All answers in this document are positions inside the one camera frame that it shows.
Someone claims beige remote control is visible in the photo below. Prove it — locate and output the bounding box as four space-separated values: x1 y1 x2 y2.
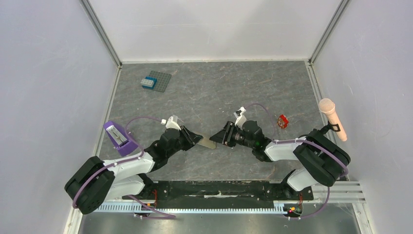
197 137 216 149

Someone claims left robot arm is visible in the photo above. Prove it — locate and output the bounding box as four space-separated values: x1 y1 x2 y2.
64 126 203 215

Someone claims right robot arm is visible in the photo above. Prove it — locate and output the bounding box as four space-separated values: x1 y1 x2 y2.
210 120 351 199

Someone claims red toy figure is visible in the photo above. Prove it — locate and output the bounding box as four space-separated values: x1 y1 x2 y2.
277 115 289 129

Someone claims grey lego baseplate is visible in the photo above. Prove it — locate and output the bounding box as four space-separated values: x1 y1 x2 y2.
149 71 172 93

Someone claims blue lego brick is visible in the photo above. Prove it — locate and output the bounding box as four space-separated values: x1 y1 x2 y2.
141 77 157 89

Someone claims grey lego brick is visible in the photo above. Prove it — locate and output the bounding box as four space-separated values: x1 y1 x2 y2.
140 78 155 88

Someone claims black microphone stand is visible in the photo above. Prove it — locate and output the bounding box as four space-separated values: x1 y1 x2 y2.
318 122 341 136

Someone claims pink microphone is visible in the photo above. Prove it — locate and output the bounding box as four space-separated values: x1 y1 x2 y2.
319 98 347 142

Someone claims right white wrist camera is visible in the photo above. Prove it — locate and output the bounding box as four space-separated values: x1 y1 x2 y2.
234 106 247 128

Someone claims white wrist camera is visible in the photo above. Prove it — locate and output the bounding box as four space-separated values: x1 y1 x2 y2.
234 106 247 128
161 115 182 131

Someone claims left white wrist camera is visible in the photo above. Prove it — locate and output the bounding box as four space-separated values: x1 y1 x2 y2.
161 115 182 131

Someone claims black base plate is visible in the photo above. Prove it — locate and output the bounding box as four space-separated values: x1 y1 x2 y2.
137 180 314 209

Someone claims white cable duct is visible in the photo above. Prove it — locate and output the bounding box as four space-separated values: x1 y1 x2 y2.
94 201 298 215

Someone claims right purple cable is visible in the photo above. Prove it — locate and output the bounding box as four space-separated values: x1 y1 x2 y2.
245 103 350 220

